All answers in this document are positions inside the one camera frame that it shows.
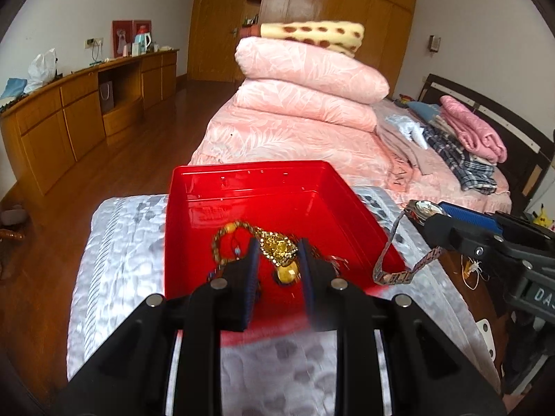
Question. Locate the red tin box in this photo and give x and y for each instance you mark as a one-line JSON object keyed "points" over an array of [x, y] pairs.
{"points": [[269, 199]]}

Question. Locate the red photo frame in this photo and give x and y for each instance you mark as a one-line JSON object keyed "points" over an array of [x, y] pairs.
{"points": [[121, 39], [145, 24]]}

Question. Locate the pink folded quilt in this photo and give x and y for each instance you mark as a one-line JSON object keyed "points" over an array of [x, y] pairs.
{"points": [[303, 69], [303, 106]]}

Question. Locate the wall intercom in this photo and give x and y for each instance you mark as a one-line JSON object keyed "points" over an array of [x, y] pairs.
{"points": [[435, 43]]}

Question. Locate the grey leaf quilted bedspread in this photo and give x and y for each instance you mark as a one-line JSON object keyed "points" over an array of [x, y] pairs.
{"points": [[130, 247]]}

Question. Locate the plaid cloth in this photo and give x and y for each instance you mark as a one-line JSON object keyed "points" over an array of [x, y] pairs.
{"points": [[464, 167]]}

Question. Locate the yellow brown-spotted blanket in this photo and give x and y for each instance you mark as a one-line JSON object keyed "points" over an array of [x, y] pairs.
{"points": [[312, 34]]}

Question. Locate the wooden door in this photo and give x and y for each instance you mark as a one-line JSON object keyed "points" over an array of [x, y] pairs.
{"points": [[212, 39]]}

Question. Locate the blue cloth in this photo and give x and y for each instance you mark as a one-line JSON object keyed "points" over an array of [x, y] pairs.
{"points": [[13, 88]]}

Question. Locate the pink folded blanket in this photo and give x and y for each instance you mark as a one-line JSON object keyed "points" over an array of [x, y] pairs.
{"points": [[472, 130]]}

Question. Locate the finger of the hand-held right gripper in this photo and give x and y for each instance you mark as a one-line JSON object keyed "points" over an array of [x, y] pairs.
{"points": [[451, 232], [472, 216]]}

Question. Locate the wooden sideboard cabinet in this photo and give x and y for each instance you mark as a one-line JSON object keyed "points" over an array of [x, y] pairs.
{"points": [[47, 121]]}

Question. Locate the white plastic bag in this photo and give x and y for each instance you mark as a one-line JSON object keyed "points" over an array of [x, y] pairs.
{"points": [[41, 71]]}

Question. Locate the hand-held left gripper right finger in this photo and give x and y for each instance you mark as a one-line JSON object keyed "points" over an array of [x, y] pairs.
{"points": [[308, 286]]}

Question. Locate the silver wristwatch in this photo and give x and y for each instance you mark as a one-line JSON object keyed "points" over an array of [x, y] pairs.
{"points": [[422, 208]]}

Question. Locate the white cloth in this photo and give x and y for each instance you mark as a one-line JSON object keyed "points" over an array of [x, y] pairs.
{"points": [[405, 128]]}

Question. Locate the dark wooden headboard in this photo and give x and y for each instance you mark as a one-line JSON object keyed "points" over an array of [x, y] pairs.
{"points": [[520, 138]]}

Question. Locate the beige cloth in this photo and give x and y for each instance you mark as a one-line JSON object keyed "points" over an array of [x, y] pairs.
{"points": [[403, 160]]}

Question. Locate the white kettle with red lid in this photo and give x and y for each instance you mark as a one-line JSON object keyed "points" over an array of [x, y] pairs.
{"points": [[141, 42]]}

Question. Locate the grey slippers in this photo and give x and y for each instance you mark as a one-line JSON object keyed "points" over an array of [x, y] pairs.
{"points": [[13, 216]]}

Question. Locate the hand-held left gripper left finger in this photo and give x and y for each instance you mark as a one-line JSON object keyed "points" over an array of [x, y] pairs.
{"points": [[251, 286]]}

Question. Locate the blue cushion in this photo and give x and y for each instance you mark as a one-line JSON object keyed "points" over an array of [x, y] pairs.
{"points": [[422, 109]]}

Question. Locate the wall socket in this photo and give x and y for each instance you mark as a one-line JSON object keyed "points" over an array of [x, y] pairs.
{"points": [[94, 42]]}

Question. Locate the yellow plush toy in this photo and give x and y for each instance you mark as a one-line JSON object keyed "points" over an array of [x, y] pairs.
{"points": [[544, 218]]}

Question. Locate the grey paper bag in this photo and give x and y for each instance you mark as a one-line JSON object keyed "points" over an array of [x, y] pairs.
{"points": [[106, 97]]}

